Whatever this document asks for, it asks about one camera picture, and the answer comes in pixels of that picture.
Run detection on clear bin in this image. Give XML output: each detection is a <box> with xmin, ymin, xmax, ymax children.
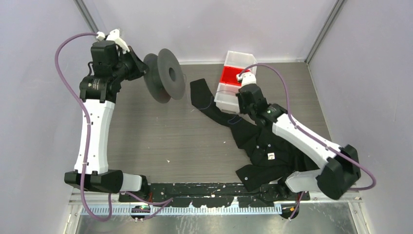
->
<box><xmin>222</xmin><ymin>51</ymin><xmax>257</xmax><ymax>77</ymax></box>
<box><xmin>214</xmin><ymin>82</ymin><xmax>251</xmax><ymax>115</ymax></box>

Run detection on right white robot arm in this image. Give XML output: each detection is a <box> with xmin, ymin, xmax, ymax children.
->
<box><xmin>236</xmin><ymin>84</ymin><xmax>361</xmax><ymax>200</ymax></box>

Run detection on thin dark wire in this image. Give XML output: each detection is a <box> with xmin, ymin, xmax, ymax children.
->
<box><xmin>182</xmin><ymin>73</ymin><xmax>243</xmax><ymax>125</ymax></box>

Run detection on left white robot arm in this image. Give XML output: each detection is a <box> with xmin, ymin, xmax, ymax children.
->
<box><xmin>64</xmin><ymin>39</ymin><xmax>150</xmax><ymax>202</ymax></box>

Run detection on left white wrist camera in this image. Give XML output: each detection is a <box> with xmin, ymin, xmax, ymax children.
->
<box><xmin>96</xmin><ymin>29</ymin><xmax>131</xmax><ymax>54</ymax></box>

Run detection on slotted cable duct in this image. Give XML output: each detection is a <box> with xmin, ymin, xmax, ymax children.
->
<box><xmin>80</xmin><ymin>205</ymin><xmax>283</xmax><ymax>216</ymax></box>

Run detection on clear near bin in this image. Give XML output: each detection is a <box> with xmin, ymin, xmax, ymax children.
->
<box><xmin>214</xmin><ymin>82</ymin><xmax>251</xmax><ymax>115</ymax></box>

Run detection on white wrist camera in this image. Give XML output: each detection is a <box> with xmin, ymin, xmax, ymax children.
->
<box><xmin>96</xmin><ymin>29</ymin><xmax>131</xmax><ymax>54</ymax></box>
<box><xmin>236</xmin><ymin>72</ymin><xmax>257</xmax><ymax>87</ymax></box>

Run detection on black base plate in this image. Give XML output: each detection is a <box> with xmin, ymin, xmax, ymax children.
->
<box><xmin>133</xmin><ymin>182</ymin><xmax>299</xmax><ymax>208</ymax></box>

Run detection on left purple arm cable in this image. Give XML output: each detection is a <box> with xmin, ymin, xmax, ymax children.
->
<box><xmin>54</xmin><ymin>31</ymin><xmax>173</xmax><ymax>222</ymax></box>

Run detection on clear far bin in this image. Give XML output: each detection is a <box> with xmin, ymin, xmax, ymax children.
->
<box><xmin>222</xmin><ymin>51</ymin><xmax>257</xmax><ymax>77</ymax></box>

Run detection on red middle bin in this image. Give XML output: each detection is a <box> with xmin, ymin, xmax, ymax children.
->
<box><xmin>217</xmin><ymin>70</ymin><xmax>255</xmax><ymax>90</ymax></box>

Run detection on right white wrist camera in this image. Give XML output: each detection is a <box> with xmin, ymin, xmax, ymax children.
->
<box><xmin>236</xmin><ymin>72</ymin><xmax>257</xmax><ymax>87</ymax></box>

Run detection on black shirt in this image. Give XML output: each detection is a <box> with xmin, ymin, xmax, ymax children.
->
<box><xmin>190</xmin><ymin>78</ymin><xmax>319</xmax><ymax>192</ymax></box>

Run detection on dark grey cable spool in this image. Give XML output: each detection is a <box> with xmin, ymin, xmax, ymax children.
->
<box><xmin>144</xmin><ymin>48</ymin><xmax>186</xmax><ymax>103</ymax></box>

